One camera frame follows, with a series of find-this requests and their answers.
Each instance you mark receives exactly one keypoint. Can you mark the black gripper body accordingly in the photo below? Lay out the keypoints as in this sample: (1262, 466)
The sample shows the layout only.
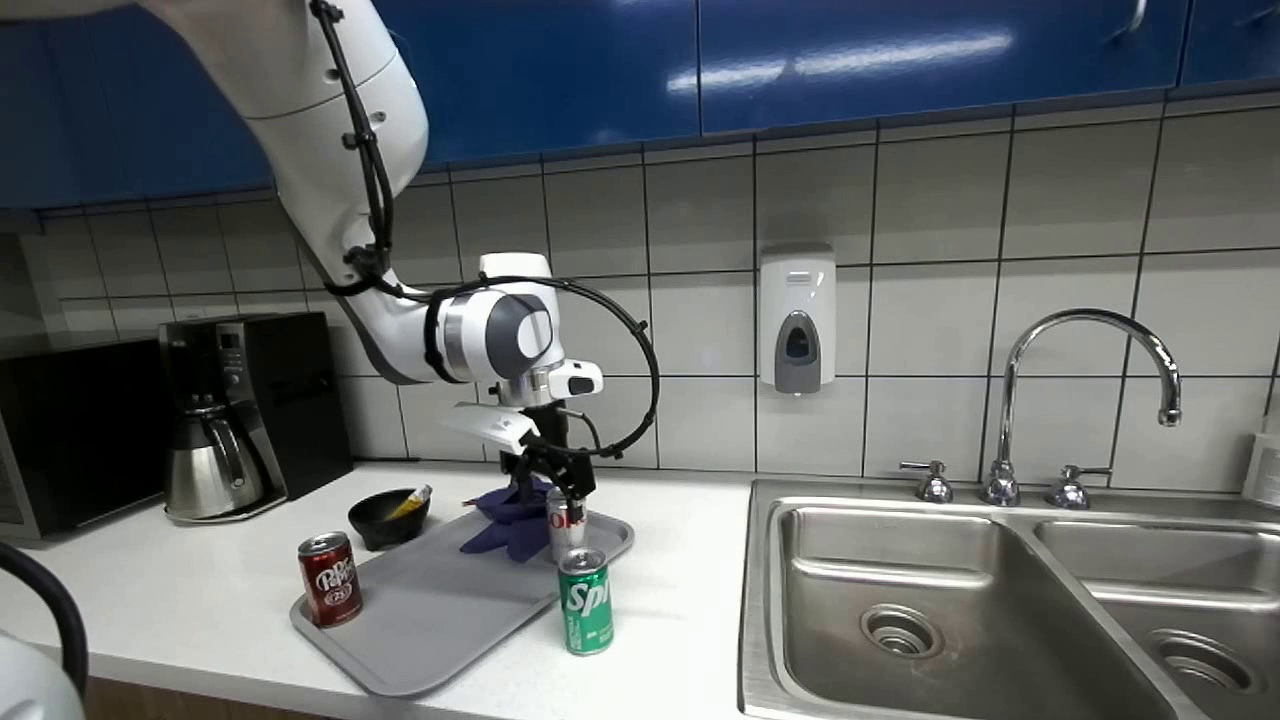
(551, 466)

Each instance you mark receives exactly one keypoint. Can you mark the silver Diet Coke can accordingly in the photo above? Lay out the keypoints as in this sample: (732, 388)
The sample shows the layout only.
(567, 539)

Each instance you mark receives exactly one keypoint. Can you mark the green Sprite can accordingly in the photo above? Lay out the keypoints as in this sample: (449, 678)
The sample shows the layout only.
(584, 604)

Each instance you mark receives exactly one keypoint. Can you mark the red Dr Pepper can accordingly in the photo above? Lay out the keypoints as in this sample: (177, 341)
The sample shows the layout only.
(329, 586)

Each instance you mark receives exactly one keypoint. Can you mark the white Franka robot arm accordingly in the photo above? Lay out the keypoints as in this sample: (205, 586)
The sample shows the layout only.
(306, 105)

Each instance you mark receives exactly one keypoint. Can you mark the grey plastic tray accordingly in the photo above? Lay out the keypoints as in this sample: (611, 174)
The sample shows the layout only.
(427, 625)

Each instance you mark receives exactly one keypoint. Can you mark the blue cloth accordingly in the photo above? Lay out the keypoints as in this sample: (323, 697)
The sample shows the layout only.
(505, 524)

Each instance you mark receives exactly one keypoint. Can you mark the yellow item in bowl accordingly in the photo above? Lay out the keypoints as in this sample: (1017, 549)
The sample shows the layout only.
(411, 507)

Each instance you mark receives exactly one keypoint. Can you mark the black bowl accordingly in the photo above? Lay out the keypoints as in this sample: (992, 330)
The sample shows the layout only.
(381, 524)

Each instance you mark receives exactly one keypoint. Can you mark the black steel coffee maker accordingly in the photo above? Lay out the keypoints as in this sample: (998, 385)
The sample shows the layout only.
(295, 385)

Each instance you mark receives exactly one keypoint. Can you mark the stainless steel carafe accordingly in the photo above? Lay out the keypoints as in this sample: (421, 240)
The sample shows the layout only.
(205, 466)

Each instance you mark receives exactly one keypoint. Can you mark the stainless steel double sink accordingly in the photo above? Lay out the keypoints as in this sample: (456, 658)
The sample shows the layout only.
(963, 625)

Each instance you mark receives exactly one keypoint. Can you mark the wooden lower cabinet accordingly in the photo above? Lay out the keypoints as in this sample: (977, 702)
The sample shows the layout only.
(203, 704)

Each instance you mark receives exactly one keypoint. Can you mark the chrome gooseneck faucet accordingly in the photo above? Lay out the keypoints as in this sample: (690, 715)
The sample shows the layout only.
(1008, 402)

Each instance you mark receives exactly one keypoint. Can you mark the black microwave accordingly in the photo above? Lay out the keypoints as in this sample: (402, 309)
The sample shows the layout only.
(80, 434)

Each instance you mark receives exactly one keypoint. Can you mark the blue upper cabinets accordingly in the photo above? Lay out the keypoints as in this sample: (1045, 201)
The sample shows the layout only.
(803, 62)

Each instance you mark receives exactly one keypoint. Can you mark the translucent soap bottle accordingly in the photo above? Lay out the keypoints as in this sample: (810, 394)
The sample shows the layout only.
(1265, 466)

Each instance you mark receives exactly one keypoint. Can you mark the white wall soap dispenser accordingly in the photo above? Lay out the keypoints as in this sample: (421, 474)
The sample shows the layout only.
(798, 322)

